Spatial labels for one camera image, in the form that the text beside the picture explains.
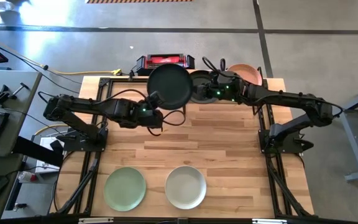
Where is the yellow power cable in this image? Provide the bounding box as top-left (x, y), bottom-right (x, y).
top-left (33, 123), bottom-right (71, 138)

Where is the black plate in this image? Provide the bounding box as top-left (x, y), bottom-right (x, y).
top-left (189, 70), bottom-right (219, 105)

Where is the red and black jobsite radio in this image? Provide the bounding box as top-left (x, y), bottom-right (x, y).
top-left (135, 53), bottom-right (196, 77)

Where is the black aluminium rig frame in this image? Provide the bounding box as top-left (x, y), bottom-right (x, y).
top-left (48, 67), bottom-right (316, 218)

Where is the black camera cable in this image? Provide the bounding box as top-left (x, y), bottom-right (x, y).
top-left (37, 88), bottom-right (186, 137)

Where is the wooden shelf with black legs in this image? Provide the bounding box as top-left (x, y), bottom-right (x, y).
top-left (183, 68), bottom-right (266, 116)

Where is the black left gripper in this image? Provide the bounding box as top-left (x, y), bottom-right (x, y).
top-left (135, 90), bottom-right (165, 129)

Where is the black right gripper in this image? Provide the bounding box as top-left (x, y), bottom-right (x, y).
top-left (195, 77), bottom-right (247, 104)

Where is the yellow extension cable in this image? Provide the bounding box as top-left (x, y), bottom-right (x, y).
top-left (44, 67), bottom-right (123, 77)

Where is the white metal bracket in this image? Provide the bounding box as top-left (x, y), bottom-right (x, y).
top-left (252, 218), bottom-right (288, 224)
top-left (78, 217), bottom-right (114, 224)

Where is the clear plastic bottle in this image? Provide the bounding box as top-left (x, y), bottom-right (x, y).
top-left (17, 170), bottom-right (39, 184)

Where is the terracotta plate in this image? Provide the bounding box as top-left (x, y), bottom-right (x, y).
top-left (227, 63), bottom-right (263, 86)

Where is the black floor cable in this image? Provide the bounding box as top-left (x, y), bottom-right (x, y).
top-left (0, 37), bottom-right (82, 94)

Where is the dark teal plate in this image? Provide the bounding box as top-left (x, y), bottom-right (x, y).
top-left (147, 63), bottom-right (194, 111)

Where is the grey desk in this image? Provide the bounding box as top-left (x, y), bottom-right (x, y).
top-left (0, 68), bottom-right (43, 222)

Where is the light green plate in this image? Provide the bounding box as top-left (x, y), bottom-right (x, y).
top-left (103, 167), bottom-right (147, 212)

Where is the white box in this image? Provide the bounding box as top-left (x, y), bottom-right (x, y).
top-left (35, 136), bottom-right (65, 175)

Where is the black angled bar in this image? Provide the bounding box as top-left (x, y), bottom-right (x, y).
top-left (12, 136), bottom-right (65, 167)

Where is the grey-white plate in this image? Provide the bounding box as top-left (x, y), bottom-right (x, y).
top-left (164, 165), bottom-right (208, 210)

